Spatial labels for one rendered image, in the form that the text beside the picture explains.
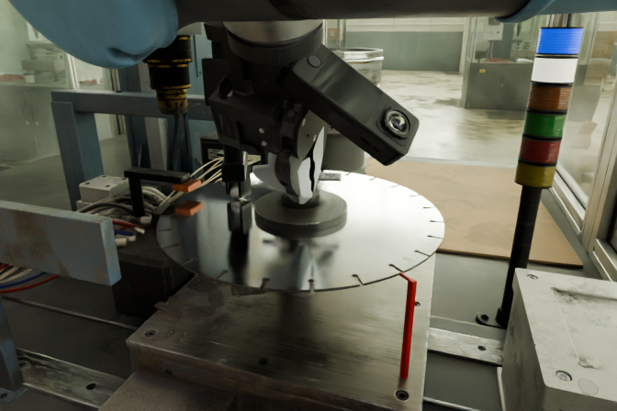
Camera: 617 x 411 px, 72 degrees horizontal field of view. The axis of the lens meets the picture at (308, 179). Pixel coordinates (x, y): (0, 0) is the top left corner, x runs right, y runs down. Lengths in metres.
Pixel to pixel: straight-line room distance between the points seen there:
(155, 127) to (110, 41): 0.99
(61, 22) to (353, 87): 0.22
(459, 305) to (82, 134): 0.77
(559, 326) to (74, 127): 0.85
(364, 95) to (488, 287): 0.52
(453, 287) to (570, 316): 0.31
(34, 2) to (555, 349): 0.42
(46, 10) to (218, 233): 0.32
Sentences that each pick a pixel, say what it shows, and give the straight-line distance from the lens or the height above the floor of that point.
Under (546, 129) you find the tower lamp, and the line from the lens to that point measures 0.58.
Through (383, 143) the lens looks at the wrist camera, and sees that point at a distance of 0.33.
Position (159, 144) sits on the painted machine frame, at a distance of 1.17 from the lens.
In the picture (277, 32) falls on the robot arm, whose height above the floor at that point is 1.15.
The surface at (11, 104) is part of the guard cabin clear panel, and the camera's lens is 1.70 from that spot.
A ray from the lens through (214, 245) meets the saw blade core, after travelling 0.44.
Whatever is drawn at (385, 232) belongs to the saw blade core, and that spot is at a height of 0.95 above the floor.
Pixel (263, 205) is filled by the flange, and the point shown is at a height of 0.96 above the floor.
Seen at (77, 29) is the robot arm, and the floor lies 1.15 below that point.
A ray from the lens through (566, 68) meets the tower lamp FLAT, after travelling 0.58.
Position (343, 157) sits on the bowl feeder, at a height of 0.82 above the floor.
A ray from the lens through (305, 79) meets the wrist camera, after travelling 0.32.
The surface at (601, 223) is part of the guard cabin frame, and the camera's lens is 0.95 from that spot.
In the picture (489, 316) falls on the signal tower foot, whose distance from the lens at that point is 0.72.
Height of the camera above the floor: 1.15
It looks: 19 degrees down
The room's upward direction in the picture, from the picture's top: straight up
